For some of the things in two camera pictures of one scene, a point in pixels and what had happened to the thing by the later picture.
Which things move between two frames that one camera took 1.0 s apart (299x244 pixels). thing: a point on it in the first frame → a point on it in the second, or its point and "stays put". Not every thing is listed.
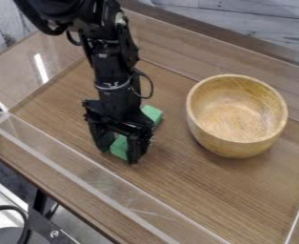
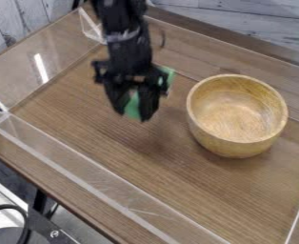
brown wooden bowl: [236, 112] stays put
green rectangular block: [120, 142] → [133, 104]
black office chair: [38, 230] stays put
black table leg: [40, 201] stays put
